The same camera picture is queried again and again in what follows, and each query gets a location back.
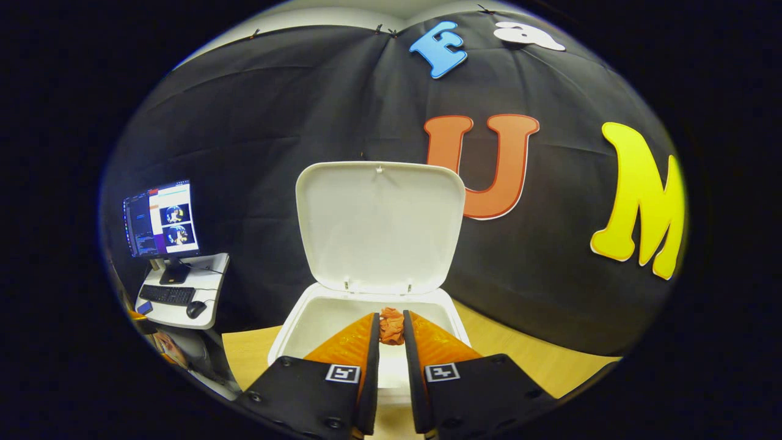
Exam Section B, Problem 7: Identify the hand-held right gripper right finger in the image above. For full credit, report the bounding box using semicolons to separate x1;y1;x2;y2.
402;310;558;440

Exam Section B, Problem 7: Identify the orange paper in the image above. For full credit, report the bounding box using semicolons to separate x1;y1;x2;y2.
379;307;405;346

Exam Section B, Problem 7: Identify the black keyboard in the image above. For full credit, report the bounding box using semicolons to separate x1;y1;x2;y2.
139;285;196;306

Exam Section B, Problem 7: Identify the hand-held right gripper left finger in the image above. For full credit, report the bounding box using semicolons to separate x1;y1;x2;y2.
235;312;381;440

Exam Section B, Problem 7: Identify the white side table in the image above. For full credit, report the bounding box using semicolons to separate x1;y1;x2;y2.
136;252;242;401

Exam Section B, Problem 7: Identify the computer monitor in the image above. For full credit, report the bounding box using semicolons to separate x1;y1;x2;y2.
123;179;201;285

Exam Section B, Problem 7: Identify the white desktop garbage bin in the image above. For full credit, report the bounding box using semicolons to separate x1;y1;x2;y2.
268;161;471;407

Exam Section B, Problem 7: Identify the black backdrop cloth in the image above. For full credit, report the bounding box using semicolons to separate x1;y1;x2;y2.
101;11;690;358

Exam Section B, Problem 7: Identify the wooden desktop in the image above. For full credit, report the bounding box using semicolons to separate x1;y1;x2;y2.
221;299;621;440

